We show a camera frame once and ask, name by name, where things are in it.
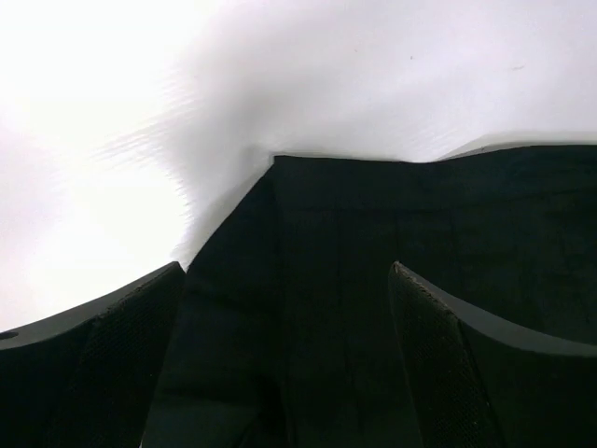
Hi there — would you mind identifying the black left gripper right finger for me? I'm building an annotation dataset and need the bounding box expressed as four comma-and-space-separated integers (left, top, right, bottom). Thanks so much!
389, 262, 596, 447

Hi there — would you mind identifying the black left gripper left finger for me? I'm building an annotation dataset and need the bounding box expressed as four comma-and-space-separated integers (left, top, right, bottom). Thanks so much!
1, 262, 185, 448

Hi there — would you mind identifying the black pleated skirt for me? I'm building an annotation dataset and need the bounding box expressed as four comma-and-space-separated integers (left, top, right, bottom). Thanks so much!
143, 146, 596, 447

